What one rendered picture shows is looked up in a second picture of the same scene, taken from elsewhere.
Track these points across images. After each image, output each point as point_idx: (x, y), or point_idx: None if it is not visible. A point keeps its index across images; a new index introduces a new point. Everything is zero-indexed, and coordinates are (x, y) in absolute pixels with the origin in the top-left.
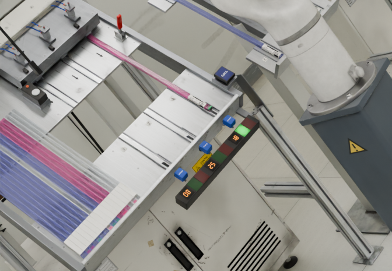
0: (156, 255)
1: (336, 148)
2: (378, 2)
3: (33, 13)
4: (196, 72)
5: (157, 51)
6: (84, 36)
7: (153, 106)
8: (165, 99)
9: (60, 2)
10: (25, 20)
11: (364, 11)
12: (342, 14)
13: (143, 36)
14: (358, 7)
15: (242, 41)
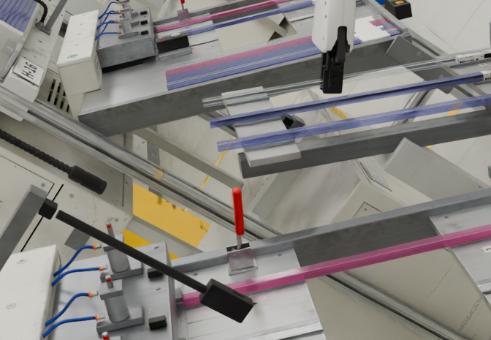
0: None
1: None
2: (402, 185)
3: (31, 308)
4: (459, 201)
5: (343, 232)
6: (176, 301)
7: (481, 277)
8: (481, 257)
9: (83, 246)
10: (27, 325)
11: (405, 194)
12: (395, 200)
13: (286, 235)
14: (397, 191)
15: (419, 179)
